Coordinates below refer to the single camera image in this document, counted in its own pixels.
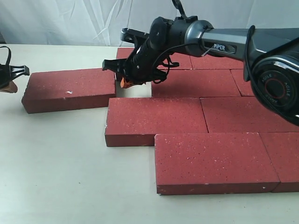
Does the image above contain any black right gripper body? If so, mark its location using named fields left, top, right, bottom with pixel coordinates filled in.
left=102, top=39, right=167, bottom=85

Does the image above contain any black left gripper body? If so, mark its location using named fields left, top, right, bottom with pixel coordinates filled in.
left=0, top=64, right=30, bottom=82

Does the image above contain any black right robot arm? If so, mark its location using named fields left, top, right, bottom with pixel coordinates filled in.
left=102, top=16, right=299, bottom=125

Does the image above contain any middle row red brick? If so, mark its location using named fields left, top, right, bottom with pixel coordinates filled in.
left=200, top=97, right=299, bottom=133

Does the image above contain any front large red brick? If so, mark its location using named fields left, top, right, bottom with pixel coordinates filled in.
left=155, top=133, right=280, bottom=195

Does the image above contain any blue fabric backdrop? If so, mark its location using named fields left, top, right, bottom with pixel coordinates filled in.
left=0, top=0, right=299, bottom=46

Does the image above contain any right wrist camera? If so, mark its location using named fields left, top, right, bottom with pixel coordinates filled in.
left=121, top=28, right=149, bottom=48

